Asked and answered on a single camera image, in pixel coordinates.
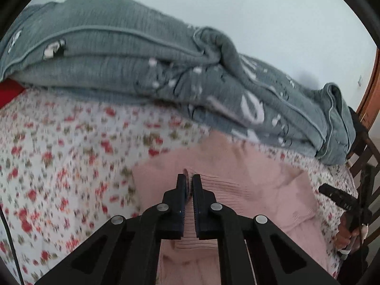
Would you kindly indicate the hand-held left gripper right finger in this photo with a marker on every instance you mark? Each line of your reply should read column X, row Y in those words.
column 196, row 207

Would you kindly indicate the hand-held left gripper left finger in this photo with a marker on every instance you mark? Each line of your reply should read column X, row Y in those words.
column 184, row 200

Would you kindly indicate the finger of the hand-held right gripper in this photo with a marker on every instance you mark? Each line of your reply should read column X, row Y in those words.
column 335, row 196

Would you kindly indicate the pink knitted sweater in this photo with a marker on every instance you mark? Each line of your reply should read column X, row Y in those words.
column 252, row 178

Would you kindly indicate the person's right hand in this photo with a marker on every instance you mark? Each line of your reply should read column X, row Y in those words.
column 343, row 237

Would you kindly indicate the floral bedsheet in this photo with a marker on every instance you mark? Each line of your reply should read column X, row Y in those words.
column 59, row 154

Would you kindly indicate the grey printed blanket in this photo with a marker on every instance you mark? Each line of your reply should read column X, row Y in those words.
column 118, row 50

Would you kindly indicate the red cloth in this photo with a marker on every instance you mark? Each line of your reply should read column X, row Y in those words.
column 9, row 92

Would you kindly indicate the wooden door frame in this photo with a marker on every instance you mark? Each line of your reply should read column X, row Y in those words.
column 372, row 89

